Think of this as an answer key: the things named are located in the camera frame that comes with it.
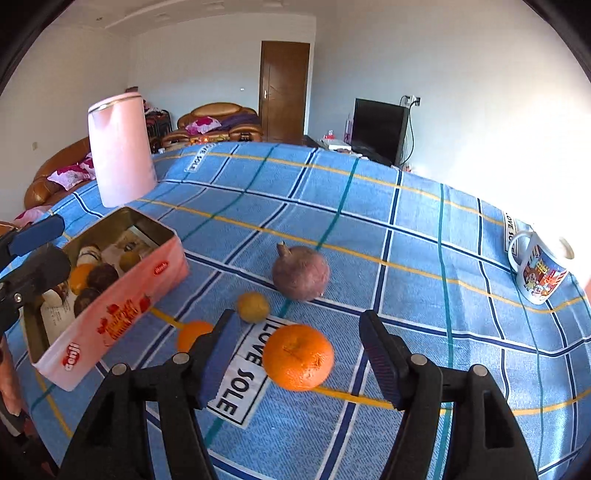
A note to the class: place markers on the small yellow-green fruit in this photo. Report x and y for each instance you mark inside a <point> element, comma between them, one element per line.
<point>253,307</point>

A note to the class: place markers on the white box on stand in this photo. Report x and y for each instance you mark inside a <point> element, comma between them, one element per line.
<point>333,144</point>

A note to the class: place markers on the purple round fruit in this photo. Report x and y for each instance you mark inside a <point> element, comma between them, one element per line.
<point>300,273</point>

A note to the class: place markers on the black television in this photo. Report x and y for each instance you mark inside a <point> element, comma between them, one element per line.
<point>379,131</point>

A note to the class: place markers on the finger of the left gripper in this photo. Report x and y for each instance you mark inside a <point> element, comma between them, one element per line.
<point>19,243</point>
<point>43,269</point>

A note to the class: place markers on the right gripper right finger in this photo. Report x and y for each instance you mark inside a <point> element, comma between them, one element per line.
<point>486,441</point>

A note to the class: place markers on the dark brown room door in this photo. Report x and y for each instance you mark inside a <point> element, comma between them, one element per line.
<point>283,90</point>

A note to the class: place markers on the red white floral cushion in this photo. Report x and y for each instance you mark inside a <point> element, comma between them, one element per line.
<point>71,176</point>

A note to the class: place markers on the dark brown chestnut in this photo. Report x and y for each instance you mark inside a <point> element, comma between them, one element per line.
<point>101,277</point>

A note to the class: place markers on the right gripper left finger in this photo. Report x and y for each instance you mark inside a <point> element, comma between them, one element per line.
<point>111,439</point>

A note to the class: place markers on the orange mandarin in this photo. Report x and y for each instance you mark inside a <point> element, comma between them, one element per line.
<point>78,279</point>
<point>190,332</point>
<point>298,357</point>

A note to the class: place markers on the blue plaid tablecloth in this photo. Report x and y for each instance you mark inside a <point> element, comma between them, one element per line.
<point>430,260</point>

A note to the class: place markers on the brown leather armchair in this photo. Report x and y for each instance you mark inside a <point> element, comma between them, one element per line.
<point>216,122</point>

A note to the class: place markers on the pink metal tin box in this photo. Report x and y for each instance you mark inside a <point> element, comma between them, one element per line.
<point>104,322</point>

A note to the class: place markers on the pink electric kettle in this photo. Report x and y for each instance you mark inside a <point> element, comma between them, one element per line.
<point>120,149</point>

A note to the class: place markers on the white printed mug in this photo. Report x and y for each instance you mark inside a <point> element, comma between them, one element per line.
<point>544,265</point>

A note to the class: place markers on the person's left hand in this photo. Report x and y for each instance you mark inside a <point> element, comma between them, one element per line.
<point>9,384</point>

